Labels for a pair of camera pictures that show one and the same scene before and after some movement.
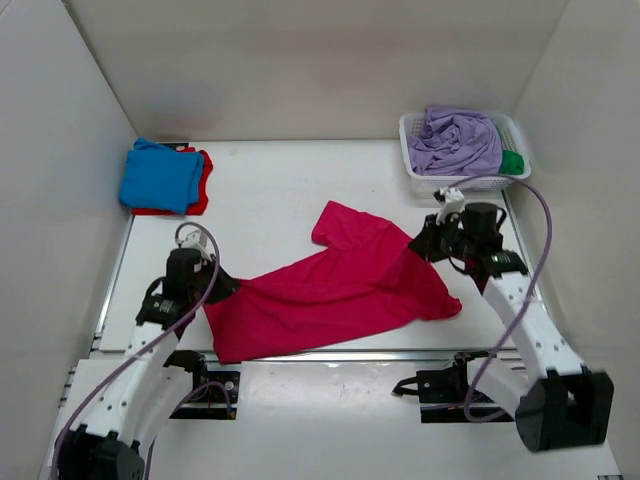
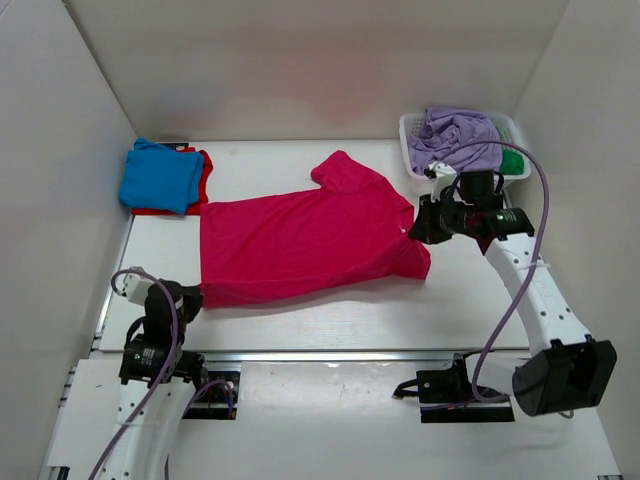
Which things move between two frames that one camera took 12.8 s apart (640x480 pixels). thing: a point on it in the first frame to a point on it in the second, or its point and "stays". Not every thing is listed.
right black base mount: (445, 395) stays
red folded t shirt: (197, 208) stays
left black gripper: (226, 285) to (196, 299)
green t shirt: (512, 163) stays
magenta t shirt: (371, 276) to (355, 228)
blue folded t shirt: (157, 177) stays
